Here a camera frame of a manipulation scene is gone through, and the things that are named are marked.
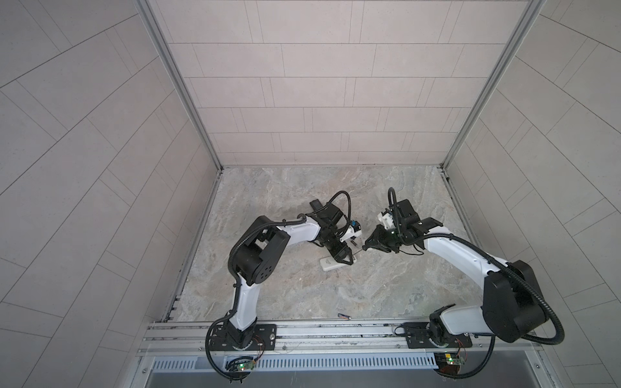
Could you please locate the aluminium corner post left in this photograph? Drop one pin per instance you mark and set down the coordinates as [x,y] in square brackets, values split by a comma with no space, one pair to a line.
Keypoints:
[145,10]

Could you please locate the aluminium corner post right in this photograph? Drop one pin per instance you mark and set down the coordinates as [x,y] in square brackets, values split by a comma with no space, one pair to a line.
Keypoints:
[518,35]

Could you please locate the black remote control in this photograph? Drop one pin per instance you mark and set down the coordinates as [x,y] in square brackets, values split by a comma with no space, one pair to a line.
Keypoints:
[316,205]

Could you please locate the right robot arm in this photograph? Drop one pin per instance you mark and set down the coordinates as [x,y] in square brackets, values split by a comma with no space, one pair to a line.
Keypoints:
[513,305]

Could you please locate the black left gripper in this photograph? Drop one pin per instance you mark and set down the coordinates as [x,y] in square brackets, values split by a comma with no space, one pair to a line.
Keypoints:
[340,251]

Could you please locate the aluminium corner post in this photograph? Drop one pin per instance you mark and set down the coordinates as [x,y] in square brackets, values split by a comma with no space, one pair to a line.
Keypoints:
[145,10]
[518,35]

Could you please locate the left circuit board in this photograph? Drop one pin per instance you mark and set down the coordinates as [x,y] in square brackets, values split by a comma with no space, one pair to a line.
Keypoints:
[241,364]

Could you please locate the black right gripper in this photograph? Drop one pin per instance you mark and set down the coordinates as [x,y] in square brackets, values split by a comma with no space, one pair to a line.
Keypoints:
[377,241]

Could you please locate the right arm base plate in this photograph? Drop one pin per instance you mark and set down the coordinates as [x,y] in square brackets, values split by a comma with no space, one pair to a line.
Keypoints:
[418,335]

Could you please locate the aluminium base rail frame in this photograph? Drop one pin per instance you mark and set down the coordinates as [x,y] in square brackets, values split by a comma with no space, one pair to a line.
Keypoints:
[310,343]

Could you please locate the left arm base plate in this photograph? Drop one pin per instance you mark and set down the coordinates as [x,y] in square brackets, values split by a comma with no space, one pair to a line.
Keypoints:
[259,337]

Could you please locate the red white remote control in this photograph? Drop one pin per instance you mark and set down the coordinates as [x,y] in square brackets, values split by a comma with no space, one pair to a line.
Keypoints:
[328,264]

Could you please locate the circuit board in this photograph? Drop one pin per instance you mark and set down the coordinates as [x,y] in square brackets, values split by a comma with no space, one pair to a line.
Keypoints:
[449,363]
[241,364]

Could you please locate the right circuit board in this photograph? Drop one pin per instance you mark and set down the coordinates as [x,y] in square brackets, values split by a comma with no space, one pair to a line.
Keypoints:
[449,363]

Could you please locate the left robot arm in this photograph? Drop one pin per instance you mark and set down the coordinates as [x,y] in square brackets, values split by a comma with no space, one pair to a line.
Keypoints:
[255,256]

